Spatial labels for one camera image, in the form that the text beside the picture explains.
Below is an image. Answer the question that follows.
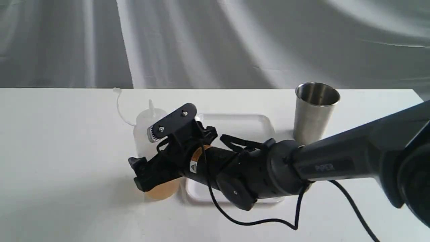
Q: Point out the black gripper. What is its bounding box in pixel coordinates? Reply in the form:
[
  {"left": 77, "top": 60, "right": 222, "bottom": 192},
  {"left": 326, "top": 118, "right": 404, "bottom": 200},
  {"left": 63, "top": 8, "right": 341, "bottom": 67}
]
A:
[{"left": 128, "top": 125, "right": 239, "bottom": 192}]

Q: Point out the translucent squeeze bottle amber liquid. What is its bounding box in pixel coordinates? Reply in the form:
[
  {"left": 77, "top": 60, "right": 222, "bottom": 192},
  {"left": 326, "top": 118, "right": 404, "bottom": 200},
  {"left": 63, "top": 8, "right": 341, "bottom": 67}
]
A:
[{"left": 113, "top": 87, "right": 181, "bottom": 201}]

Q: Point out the stainless steel cup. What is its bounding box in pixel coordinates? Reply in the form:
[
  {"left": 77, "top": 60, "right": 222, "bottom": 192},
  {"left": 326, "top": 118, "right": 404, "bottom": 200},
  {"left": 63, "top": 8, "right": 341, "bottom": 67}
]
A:
[{"left": 293, "top": 82, "right": 340, "bottom": 145}]

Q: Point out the white rectangular plastic tray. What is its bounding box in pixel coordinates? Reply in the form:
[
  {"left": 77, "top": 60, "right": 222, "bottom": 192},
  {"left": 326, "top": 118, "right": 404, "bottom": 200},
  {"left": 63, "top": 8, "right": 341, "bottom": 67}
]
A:
[{"left": 181, "top": 113, "right": 275, "bottom": 205}]

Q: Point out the black cable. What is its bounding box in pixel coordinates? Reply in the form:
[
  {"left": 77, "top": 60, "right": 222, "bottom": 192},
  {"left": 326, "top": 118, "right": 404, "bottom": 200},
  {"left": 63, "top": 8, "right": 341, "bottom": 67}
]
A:
[{"left": 200, "top": 134, "right": 381, "bottom": 242}]

